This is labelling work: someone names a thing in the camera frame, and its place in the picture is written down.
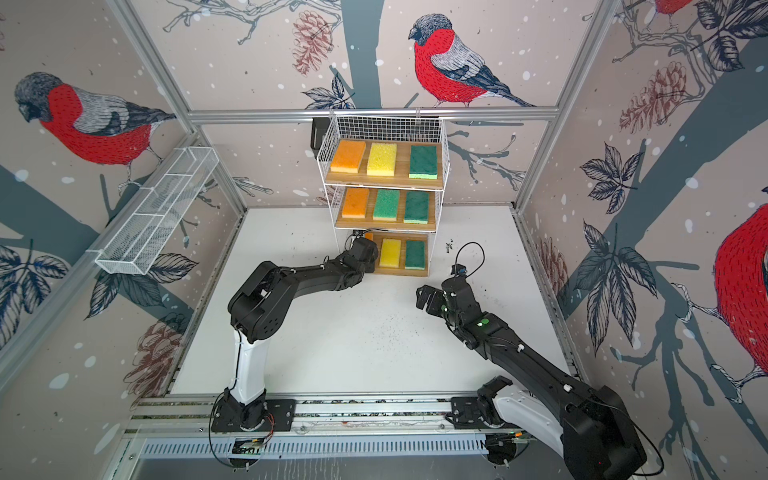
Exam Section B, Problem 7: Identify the light green sponge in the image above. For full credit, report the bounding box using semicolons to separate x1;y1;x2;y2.
373;189;400;222

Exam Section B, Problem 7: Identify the dark green sponge carried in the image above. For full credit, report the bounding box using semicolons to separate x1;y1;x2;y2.
409;145;438;180

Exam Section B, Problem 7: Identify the dark green sponge front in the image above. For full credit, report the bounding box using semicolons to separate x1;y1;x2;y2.
403;191;430;225

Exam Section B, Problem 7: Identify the black box behind shelf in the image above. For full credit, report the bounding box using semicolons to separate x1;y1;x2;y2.
310;117;331;155

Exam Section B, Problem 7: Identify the yellow sponge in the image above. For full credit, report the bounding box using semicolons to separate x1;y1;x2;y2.
366;142;397;177
379;238;402;269

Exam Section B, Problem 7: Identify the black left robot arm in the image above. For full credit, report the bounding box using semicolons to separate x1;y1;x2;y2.
223;237;378;423

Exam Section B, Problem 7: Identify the perforated metal vent strip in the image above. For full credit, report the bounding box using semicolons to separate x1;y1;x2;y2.
140;434;488;460

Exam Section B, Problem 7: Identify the top wooden shelf board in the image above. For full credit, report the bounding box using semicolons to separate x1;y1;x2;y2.
318;140;450;191

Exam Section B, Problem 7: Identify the white wire wall basket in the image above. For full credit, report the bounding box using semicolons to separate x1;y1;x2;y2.
95;146;219;275

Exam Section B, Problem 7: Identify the dark green sponge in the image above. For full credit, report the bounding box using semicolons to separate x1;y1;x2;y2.
403;191;430;225
404;240;427;270

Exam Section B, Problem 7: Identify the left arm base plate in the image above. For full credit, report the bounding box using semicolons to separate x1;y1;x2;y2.
210;399;297;434

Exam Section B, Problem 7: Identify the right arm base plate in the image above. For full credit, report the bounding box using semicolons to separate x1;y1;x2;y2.
444;396;522;430

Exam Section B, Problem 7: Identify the white wire three-tier shelf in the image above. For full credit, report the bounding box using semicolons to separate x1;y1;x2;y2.
311;115;450;277

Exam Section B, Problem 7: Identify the aluminium mounting rail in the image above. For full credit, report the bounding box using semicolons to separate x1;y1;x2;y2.
122;392;625;436

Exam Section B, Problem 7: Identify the middle wooden shelf board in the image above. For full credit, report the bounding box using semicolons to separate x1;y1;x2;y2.
329;186;442;233

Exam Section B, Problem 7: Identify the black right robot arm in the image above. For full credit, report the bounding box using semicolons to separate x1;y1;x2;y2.
416;276;648;479

